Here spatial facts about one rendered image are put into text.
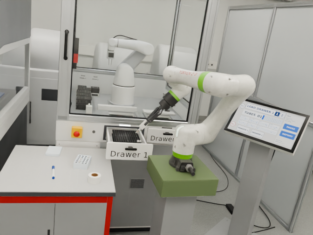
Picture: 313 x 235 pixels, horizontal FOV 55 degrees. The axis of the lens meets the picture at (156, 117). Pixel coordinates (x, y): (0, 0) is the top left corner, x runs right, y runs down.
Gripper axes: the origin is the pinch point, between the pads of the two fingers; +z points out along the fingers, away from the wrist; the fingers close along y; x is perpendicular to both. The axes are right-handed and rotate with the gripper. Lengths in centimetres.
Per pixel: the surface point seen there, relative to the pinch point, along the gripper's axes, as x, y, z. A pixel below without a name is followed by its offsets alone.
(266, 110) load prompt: 61, -18, -71
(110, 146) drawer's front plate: -7.4, 11.5, 23.2
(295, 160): 137, -55, -71
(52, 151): -28, -4, 55
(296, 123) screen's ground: 75, 0, -76
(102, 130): -12.9, -20.1, 26.0
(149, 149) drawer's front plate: 12.1, 9.1, 7.7
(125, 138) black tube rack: -0.9, -6.0, 16.2
